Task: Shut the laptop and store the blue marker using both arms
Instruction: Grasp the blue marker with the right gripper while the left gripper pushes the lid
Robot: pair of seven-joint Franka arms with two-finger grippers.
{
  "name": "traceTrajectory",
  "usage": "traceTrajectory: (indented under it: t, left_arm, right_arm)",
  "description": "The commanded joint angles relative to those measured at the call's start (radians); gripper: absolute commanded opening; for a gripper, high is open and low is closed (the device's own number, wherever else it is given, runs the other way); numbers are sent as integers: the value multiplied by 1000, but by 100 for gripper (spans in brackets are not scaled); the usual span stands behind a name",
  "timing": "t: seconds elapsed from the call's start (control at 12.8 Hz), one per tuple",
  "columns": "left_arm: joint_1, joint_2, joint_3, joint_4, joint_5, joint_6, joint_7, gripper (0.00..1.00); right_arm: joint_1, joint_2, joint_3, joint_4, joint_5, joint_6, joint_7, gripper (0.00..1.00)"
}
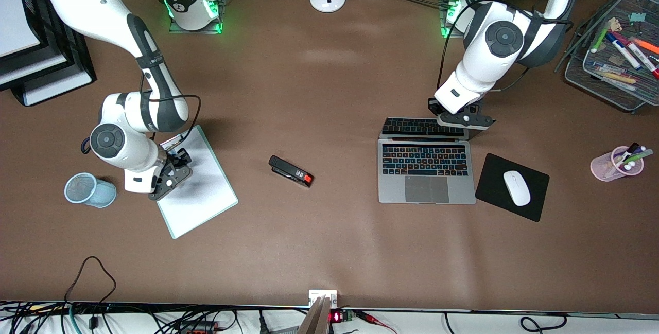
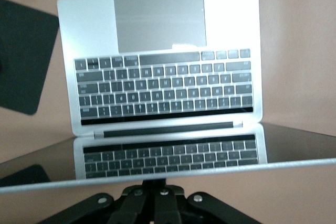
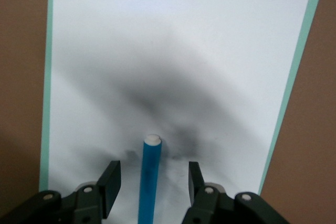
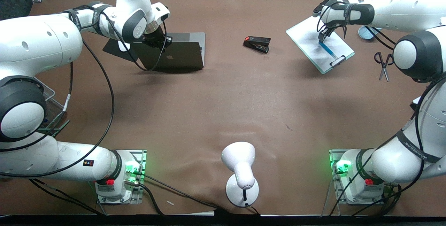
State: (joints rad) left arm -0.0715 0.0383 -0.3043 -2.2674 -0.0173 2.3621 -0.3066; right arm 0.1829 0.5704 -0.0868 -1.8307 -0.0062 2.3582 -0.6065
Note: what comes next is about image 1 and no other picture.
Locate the grey laptop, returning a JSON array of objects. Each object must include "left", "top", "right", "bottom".
[{"left": 377, "top": 116, "right": 477, "bottom": 205}]

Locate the green marker in organizer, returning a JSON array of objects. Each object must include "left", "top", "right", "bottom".
[{"left": 591, "top": 25, "right": 611, "bottom": 55}]

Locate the blue-capped white marker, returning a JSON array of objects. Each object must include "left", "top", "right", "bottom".
[{"left": 605, "top": 32, "right": 643, "bottom": 71}]

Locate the red-capped white marker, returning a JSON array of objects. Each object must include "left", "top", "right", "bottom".
[{"left": 613, "top": 29, "right": 659, "bottom": 80}]

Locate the green marker in cup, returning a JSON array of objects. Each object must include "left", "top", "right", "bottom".
[{"left": 624, "top": 149, "right": 654, "bottom": 166}]

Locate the orange marker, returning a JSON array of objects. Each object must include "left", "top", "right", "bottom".
[{"left": 628, "top": 37, "right": 659, "bottom": 55}]

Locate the green clipboard with white paper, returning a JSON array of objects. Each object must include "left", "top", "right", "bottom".
[{"left": 154, "top": 125, "right": 239, "bottom": 240}]

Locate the black mouse pad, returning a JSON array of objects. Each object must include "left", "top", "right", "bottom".
[{"left": 475, "top": 153, "right": 550, "bottom": 222}]

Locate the white computer mouse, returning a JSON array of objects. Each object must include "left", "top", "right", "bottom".
[{"left": 503, "top": 170, "right": 531, "bottom": 207}]

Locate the light blue mesh pen cup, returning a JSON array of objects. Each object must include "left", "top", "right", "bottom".
[{"left": 64, "top": 172, "right": 117, "bottom": 208}]

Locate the black stapler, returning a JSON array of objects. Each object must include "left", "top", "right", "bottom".
[{"left": 268, "top": 155, "right": 314, "bottom": 188}]

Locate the pink translucent pen cup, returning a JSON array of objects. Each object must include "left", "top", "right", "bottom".
[{"left": 590, "top": 146, "right": 646, "bottom": 182}]

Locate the black mesh desk organizer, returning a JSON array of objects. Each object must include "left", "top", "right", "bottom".
[{"left": 554, "top": 0, "right": 659, "bottom": 114}]

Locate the black stacked document tray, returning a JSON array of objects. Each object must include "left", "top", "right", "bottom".
[{"left": 0, "top": 0, "right": 97, "bottom": 107}]

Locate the black arm-mounted cable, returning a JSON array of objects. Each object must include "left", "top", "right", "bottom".
[
  {"left": 139, "top": 72, "right": 202, "bottom": 144},
  {"left": 437, "top": 0, "right": 575, "bottom": 93}
]

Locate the black looped table cable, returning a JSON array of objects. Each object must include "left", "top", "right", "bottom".
[{"left": 63, "top": 256, "right": 117, "bottom": 306}]

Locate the white post bracket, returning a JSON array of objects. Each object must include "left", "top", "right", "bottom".
[{"left": 308, "top": 289, "right": 339, "bottom": 309}]

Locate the aluminium profile post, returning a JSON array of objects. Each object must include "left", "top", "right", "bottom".
[{"left": 298, "top": 294, "right": 333, "bottom": 334}]

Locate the red wire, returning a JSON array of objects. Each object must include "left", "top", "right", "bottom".
[{"left": 354, "top": 310, "right": 398, "bottom": 334}]

